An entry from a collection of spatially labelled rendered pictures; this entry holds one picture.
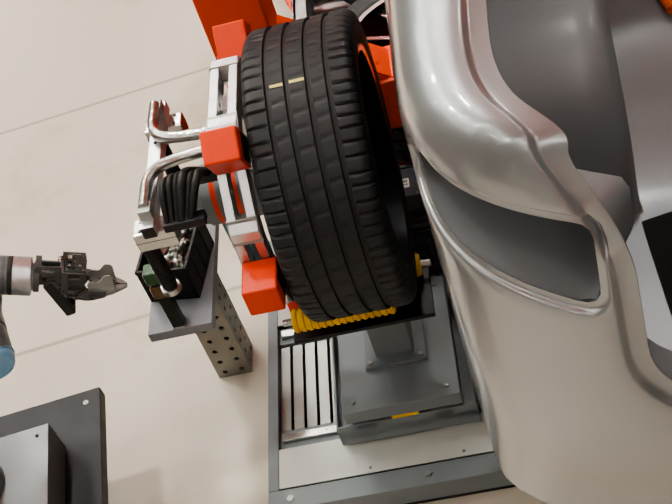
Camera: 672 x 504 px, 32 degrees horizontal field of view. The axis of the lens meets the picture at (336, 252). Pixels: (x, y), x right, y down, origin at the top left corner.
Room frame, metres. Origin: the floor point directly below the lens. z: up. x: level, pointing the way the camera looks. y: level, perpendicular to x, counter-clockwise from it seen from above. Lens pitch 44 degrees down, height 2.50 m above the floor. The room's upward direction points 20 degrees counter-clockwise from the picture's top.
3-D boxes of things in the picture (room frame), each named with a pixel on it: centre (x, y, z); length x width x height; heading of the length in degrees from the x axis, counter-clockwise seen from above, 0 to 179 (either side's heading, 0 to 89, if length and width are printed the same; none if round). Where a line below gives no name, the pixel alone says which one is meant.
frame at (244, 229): (1.99, 0.10, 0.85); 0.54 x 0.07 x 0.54; 168
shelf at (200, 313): (2.25, 0.39, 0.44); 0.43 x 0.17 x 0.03; 168
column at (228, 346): (2.28, 0.39, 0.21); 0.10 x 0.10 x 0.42; 78
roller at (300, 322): (1.85, 0.03, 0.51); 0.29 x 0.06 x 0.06; 78
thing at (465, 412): (2.00, -0.07, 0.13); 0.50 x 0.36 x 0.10; 168
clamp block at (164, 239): (1.86, 0.34, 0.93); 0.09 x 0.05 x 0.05; 78
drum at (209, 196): (2.00, 0.17, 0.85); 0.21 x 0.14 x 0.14; 78
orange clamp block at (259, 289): (1.68, 0.16, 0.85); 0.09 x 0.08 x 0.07; 168
